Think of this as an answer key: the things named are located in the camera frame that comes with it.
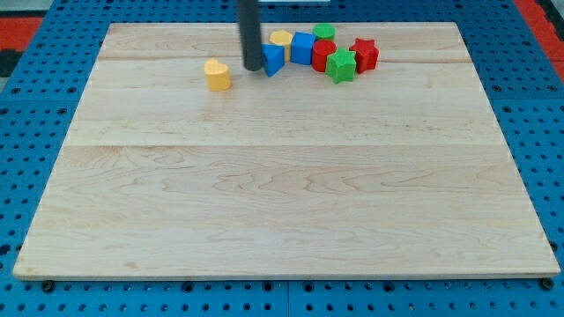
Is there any yellow hexagon block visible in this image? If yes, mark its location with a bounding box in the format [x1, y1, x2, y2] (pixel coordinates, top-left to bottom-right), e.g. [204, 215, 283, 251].
[269, 29, 293, 62]

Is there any blue triangle block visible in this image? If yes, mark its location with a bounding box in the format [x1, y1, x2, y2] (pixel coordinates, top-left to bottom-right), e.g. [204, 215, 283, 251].
[262, 44, 285, 77]

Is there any yellow heart block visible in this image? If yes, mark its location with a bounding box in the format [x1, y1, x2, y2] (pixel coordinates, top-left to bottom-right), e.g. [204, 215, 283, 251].
[204, 58, 232, 92]

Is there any green star block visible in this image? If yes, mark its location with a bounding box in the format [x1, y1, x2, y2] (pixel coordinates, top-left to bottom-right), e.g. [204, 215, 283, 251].
[325, 48, 356, 84]

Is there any red cylinder block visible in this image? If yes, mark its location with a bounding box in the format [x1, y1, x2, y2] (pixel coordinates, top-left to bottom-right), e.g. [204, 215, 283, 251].
[311, 40, 337, 72]

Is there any blue cube block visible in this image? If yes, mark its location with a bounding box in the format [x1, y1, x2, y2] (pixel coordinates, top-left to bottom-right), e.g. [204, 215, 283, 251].
[290, 32, 316, 65]

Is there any light wooden board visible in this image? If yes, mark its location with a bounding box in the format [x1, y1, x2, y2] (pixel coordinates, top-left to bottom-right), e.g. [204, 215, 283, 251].
[13, 22, 560, 281]

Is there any red star block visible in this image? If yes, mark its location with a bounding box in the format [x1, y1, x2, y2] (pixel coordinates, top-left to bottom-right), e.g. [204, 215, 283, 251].
[349, 38, 379, 74]

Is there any green cylinder block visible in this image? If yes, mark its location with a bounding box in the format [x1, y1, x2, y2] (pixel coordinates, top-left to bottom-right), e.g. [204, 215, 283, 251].
[312, 23, 336, 41]

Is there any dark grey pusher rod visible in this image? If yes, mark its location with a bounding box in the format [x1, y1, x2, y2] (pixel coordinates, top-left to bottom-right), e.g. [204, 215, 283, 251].
[236, 0, 263, 71]

